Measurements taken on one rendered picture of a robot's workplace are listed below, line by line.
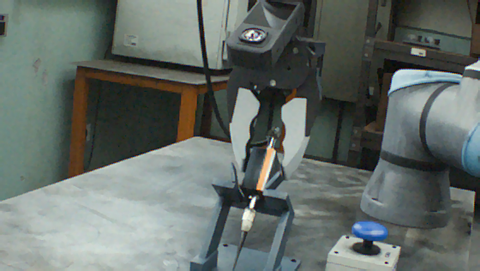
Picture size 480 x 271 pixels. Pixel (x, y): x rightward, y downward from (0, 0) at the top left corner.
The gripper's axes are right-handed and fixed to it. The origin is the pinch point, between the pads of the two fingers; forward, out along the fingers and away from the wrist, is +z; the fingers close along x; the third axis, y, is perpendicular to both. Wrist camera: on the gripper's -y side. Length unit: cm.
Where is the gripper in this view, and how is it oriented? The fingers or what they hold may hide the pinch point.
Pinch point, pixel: (264, 165)
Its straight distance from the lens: 70.9
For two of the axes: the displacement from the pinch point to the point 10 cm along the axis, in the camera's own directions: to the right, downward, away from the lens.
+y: 3.1, -1.4, 9.4
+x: -9.4, -1.7, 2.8
